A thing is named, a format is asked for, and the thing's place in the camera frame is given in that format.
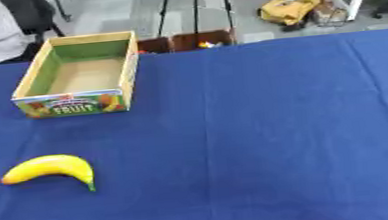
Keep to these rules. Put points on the yellow bag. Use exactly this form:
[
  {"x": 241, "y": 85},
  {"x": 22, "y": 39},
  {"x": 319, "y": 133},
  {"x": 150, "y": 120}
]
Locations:
[{"x": 288, "y": 9}]

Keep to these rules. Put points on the tan cardboard box green inside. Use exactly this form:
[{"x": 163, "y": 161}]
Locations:
[{"x": 86, "y": 74}]

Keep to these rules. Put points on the brown cardboard box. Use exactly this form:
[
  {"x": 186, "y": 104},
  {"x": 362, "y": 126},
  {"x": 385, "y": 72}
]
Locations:
[
  {"x": 154, "y": 46},
  {"x": 188, "y": 41}
]

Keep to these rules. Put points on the yellow toy banana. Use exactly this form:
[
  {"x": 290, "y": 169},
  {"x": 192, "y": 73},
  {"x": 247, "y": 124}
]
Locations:
[{"x": 47, "y": 166}]

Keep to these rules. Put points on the black tripod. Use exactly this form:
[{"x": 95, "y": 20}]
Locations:
[{"x": 195, "y": 4}]

